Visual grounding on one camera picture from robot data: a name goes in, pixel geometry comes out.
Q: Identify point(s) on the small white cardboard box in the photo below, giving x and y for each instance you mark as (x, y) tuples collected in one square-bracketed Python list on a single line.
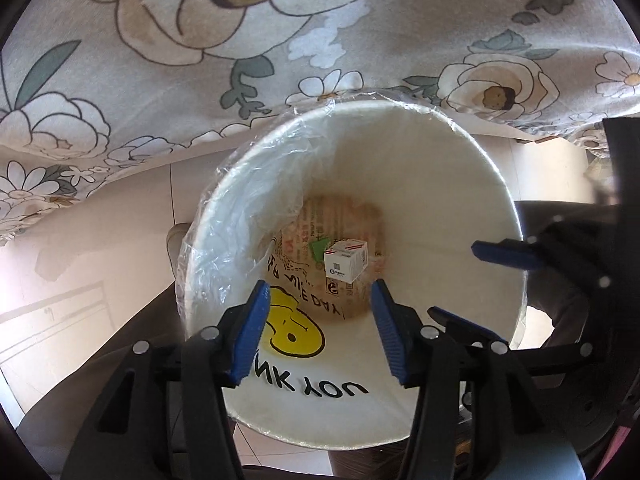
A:
[(346, 260)]

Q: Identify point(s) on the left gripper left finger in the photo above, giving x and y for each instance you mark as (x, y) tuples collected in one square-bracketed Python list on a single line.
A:
[(219, 356)]

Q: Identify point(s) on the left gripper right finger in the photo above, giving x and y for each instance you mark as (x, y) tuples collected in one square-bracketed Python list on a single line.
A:
[(423, 357)]

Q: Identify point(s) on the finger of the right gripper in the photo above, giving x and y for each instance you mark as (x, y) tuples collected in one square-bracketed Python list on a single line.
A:
[(467, 332), (513, 254)]

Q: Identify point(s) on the floral bed sheet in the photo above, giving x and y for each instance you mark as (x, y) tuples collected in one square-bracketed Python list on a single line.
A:
[(92, 90)]

